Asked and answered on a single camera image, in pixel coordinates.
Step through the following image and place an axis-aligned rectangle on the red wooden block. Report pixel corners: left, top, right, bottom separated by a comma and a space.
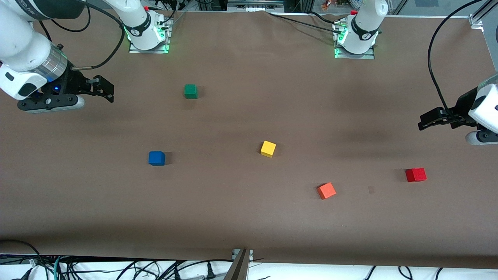
405, 168, 427, 183

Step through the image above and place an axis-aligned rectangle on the aluminium table edge profile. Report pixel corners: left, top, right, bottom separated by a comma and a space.
469, 14, 498, 73

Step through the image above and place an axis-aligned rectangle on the orange wooden block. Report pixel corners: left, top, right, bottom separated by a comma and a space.
317, 182, 337, 200

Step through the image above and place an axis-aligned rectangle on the yellow wooden block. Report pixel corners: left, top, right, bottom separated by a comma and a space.
260, 140, 277, 158

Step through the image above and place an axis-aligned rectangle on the brown table cover sheet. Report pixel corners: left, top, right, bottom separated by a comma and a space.
0, 10, 498, 270

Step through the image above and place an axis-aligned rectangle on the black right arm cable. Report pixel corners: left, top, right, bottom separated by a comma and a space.
37, 0, 126, 71

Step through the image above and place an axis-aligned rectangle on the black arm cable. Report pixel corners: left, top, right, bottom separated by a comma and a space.
37, 0, 126, 71
427, 0, 487, 127

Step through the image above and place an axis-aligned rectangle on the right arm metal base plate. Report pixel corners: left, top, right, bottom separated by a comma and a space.
128, 16, 172, 54

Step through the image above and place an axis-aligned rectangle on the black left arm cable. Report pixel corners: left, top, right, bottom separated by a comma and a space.
427, 0, 487, 127

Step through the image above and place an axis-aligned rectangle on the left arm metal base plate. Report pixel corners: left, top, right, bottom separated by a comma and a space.
334, 21, 375, 60

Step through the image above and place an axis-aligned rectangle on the black base cable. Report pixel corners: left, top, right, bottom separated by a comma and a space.
155, 0, 188, 28
268, 12, 344, 35

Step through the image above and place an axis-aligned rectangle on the black plug cable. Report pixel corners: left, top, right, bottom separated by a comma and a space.
171, 260, 234, 280

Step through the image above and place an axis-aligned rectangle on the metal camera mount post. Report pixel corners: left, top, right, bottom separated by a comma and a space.
224, 248, 254, 280

